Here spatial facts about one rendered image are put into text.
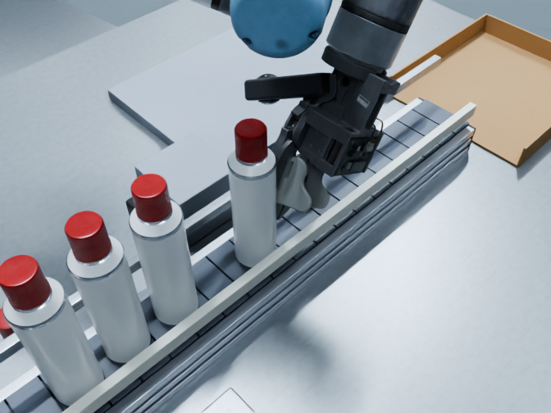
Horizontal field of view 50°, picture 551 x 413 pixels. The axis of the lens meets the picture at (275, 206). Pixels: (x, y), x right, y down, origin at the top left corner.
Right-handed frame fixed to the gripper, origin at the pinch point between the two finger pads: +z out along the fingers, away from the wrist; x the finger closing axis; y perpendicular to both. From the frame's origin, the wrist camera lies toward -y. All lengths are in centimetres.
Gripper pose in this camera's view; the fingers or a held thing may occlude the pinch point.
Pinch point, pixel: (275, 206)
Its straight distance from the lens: 71.5
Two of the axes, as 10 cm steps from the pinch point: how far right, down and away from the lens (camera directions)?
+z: -3.6, 8.4, 4.1
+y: 6.9, 5.3, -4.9
